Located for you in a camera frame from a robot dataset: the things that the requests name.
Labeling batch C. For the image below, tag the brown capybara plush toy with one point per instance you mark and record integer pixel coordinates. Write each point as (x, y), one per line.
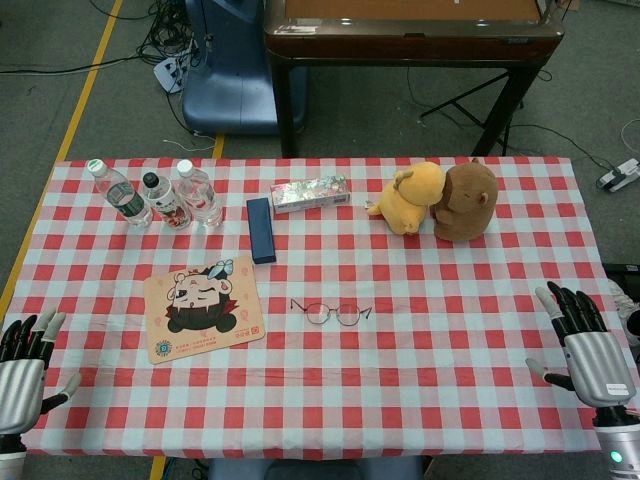
(465, 200)

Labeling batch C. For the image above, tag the yellow plush toy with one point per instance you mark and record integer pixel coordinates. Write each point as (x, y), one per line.
(412, 197)

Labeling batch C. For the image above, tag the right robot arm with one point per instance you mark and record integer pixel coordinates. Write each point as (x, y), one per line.
(616, 442)

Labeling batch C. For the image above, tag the thin frame eyeglasses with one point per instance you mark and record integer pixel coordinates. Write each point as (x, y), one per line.
(334, 312)

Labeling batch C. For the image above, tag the dark blue glasses case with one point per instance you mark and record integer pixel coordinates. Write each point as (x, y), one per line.
(261, 231)

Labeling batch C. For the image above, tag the blue machine base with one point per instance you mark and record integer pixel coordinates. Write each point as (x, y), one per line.
(230, 70)

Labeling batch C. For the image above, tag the dark wooden mahjong table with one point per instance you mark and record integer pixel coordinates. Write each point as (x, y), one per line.
(410, 45)

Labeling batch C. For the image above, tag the cartoon print mouse pad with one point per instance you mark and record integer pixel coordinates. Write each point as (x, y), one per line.
(202, 310)

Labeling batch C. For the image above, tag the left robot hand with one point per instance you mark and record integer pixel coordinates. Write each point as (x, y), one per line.
(20, 377)

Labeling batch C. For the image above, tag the white grey power strip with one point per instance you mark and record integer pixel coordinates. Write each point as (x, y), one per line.
(620, 175)

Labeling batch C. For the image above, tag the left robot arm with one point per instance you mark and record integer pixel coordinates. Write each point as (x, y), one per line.
(10, 457)

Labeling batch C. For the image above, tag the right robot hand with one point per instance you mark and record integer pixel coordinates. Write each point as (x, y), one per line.
(595, 362)

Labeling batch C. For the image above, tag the green label water bottle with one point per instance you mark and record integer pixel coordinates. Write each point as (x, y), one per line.
(120, 192)

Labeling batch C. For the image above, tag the colourful toothpaste box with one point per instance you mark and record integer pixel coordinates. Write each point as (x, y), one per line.
(309, 194)

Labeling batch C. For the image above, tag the red white checkered tablecloth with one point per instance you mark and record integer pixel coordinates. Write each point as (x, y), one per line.
(320, 360)

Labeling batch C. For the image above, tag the black cap drink bottle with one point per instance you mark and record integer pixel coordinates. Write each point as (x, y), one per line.
(165, 200)

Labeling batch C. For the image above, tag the red label water bottle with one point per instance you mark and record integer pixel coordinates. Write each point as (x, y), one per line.
(199, 192)

